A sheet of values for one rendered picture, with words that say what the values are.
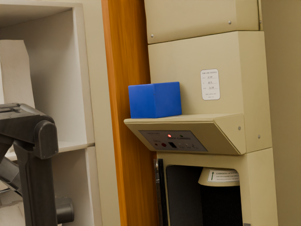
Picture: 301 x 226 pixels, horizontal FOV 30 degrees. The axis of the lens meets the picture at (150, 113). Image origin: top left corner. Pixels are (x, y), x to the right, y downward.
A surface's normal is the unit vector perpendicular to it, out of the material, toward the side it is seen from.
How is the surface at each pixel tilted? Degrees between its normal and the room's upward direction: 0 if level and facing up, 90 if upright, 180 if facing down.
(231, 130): 90
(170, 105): 90
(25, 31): 90
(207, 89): 90
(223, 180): 67
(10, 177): 73
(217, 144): 135
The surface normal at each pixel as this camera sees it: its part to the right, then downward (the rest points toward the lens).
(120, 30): 0.69, -0.02
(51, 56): -0.72, 0.10
